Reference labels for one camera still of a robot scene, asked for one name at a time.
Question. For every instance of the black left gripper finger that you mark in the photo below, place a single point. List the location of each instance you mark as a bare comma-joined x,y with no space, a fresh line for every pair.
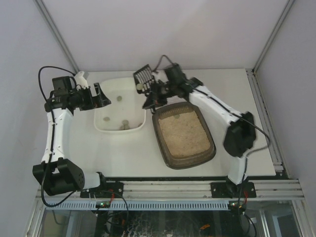
103,100
97,88

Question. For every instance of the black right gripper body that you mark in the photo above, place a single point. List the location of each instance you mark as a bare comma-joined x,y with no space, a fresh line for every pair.
155,91

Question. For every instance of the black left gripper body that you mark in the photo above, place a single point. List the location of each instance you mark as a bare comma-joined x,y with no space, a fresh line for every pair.
91,98

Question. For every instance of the black litter scoop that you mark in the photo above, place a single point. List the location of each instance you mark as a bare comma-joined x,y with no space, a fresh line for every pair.
144,76

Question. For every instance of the dark brown litter box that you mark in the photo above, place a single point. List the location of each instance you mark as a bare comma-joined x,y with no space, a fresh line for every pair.
185,142

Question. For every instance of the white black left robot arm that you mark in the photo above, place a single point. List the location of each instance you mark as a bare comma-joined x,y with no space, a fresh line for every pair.
56,173

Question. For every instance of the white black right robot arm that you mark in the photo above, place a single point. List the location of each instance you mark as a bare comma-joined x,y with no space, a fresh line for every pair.
239,127

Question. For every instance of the white plastic tub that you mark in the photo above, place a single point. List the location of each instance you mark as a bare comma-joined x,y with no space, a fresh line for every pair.
130,108

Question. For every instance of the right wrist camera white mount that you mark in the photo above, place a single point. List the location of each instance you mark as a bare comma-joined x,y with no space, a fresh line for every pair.
159,75

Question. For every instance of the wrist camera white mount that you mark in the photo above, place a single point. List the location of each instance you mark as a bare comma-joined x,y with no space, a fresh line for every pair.
159,75
81,79

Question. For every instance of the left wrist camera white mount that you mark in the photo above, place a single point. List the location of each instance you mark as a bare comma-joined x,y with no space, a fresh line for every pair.
81,79

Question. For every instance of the aluminium frame post left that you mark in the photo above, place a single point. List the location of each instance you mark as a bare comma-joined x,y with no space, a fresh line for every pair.
48,19

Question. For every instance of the aluminium frame post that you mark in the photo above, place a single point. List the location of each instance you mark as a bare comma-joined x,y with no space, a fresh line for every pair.
48,19
279,23

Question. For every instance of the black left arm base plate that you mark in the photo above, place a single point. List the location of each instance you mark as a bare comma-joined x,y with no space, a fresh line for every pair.
107,190

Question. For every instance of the grey slotted cable duct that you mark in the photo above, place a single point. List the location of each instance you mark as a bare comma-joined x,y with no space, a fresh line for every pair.
145,205

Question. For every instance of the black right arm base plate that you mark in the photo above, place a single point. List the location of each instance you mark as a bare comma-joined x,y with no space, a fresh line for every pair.
230,190

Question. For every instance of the aluminium frame post right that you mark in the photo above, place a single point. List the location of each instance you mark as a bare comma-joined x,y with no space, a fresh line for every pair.
279,23

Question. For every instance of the aluminium front rail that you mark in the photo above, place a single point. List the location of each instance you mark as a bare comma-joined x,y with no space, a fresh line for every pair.
206,189

